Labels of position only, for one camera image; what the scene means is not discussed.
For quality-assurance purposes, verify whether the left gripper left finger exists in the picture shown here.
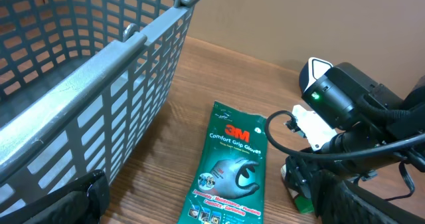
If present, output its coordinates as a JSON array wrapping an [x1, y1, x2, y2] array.
[[1, 169, 110, 224]]

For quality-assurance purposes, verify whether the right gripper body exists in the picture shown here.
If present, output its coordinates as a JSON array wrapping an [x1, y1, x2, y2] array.
[[284, 156, 332, 201]]

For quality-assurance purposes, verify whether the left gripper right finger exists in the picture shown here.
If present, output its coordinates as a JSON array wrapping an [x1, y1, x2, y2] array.
[[310, 170, 424, 224]]

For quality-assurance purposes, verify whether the green 3M gloves package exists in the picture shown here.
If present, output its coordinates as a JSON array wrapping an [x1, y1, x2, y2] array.
[[178, 102, 268, 224]]

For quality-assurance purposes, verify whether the white barcode scanner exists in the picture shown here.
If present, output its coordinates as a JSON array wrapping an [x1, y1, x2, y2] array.
[[299, 57, 333, 94]]

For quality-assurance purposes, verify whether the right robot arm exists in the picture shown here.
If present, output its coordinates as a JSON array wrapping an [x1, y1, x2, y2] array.
[[282, 59, 424, 198]]

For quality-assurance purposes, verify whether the grey plastic shopping basket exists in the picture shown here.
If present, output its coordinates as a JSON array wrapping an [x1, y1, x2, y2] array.
[[1, 0, 200, 216]]

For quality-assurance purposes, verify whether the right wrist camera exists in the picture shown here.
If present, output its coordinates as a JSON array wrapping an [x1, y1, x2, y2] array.
[[292, 105, 337, 151]]

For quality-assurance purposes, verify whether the black right camera cable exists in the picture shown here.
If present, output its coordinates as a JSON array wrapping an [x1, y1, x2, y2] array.
[[264, 109, 425, 162]]

